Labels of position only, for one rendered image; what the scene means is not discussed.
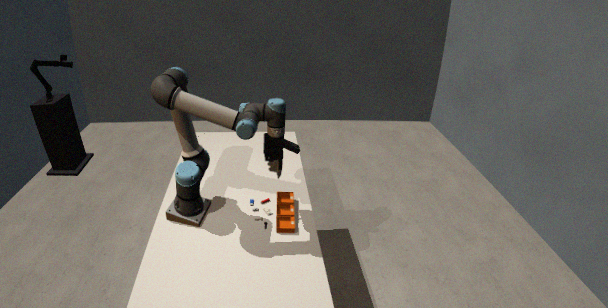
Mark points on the orange rack of three bins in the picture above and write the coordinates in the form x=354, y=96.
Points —
x=285, y=223

